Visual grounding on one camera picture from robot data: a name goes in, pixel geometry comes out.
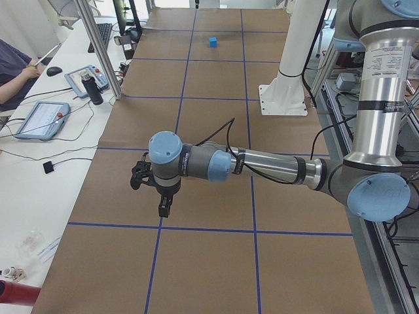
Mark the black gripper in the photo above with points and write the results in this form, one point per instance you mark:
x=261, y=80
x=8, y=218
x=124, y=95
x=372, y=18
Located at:
x=167, y=190

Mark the blue cube block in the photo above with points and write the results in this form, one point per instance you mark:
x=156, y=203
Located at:
x=213, y=42

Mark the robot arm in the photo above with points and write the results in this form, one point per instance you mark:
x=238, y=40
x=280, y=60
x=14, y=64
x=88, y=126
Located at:
x=367, y=181

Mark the small black square pad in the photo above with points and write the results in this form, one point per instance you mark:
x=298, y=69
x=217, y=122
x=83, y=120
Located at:
x=48, y=167

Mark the black water bottle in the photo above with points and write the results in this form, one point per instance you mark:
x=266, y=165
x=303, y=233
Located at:
x=91, y=88

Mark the near teach pendant tablet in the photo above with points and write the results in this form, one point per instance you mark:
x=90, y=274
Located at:
x=44, y=121

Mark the teach pendant tablet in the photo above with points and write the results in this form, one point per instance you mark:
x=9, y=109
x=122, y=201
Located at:
x=44, y=121
x=75, y=79

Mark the far teach pendant tablet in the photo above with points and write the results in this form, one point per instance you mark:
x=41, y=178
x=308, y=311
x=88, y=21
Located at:
x=75, y=79

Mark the red cylinder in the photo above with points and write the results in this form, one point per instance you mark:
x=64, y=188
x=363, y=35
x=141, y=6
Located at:
x=18, y=294

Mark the black computer mouse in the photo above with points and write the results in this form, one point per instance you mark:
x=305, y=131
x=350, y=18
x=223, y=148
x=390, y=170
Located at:
x=52, y=71

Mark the black keyboard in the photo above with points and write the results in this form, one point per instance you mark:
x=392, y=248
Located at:
x=105, y=30

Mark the seated person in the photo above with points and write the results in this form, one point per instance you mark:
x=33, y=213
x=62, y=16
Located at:
x=18, y=75

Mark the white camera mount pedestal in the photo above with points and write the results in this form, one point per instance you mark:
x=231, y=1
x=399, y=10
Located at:
x=284, y=96

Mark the aluminium frame post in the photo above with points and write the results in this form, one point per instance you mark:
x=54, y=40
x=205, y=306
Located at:
x=100, y=50

